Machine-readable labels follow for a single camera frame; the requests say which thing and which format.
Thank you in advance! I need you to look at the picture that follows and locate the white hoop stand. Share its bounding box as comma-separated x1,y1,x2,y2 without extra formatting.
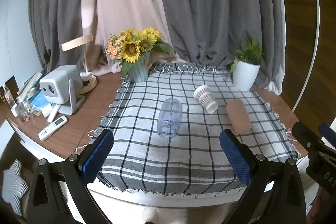
291,0,321,113

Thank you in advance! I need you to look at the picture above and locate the grey patterned cushion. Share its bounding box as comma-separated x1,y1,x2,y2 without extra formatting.
2,159,29,216

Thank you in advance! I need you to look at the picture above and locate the pink cylindrical cup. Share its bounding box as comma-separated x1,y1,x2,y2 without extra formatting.
226,99,251,135

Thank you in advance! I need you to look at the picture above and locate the white projector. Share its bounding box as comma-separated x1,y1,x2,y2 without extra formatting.
39,65,85,115

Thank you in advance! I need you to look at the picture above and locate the white pot green plant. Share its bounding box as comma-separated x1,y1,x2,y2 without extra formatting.
230,38,264,92

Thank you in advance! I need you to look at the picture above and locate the blue packet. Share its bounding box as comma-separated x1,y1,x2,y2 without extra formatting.
29,90,50,111

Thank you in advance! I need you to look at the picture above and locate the black white checkered tablecloth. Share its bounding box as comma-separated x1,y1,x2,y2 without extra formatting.
93,64,299,195

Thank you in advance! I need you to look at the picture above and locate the white remote control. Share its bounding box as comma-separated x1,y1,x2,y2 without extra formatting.
38,116,68,141

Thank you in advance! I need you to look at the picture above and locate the small water bottle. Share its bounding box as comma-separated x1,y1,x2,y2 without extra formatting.
2,84,15,109

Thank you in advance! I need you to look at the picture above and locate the pink beige curtain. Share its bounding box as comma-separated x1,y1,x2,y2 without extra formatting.
81,0,172,76

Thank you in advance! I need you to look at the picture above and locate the sunflower bouquet blue vase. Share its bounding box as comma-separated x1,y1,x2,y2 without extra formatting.
106,27,174,83

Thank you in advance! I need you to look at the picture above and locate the wooden desk lamp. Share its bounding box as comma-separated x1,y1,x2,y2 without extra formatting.
61,33,98,95

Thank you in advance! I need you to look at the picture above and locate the grey curtain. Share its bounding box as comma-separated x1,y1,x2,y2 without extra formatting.
29,0,286,94

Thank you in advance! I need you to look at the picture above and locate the clear plastic jar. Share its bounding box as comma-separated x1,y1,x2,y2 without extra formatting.
157,98,182,138

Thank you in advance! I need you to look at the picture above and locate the white patterned paper cup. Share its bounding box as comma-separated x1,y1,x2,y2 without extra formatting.
193,85,219,114

